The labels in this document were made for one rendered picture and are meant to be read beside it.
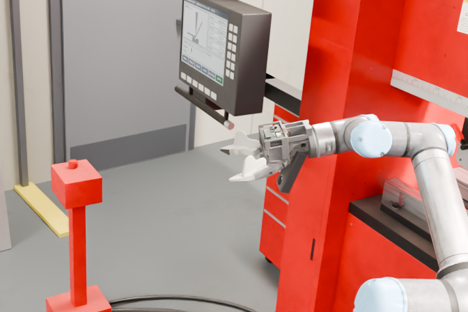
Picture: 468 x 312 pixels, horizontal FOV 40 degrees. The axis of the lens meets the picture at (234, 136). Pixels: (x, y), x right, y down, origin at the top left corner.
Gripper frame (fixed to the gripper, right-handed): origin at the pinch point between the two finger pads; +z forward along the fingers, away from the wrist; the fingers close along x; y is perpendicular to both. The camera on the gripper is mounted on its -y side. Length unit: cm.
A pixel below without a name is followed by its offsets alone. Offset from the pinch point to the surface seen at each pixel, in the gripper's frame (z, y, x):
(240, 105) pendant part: -13, -29, -73
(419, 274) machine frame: -63, -85, -32
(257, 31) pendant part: -22, -5, -78
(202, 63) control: -4, -23, -98
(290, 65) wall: -92, -173, -358
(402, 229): -63, -78, -48
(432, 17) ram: -82, -9, -73
